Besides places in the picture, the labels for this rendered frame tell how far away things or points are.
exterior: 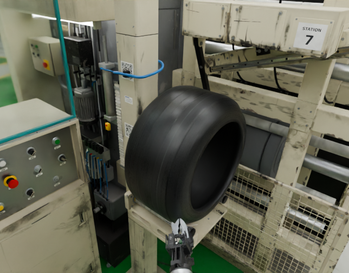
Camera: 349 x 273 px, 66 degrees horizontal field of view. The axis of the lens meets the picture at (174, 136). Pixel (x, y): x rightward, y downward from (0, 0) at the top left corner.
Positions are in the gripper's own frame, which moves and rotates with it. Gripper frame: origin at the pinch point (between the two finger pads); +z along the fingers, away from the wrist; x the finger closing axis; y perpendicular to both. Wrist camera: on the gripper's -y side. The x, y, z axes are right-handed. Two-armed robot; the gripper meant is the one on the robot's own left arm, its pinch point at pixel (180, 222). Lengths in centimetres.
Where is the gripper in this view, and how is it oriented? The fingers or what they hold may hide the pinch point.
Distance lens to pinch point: 108.2
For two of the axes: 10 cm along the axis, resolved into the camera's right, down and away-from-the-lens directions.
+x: -9.5, 2.6, 1.6
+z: -0.2, -6.0, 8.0
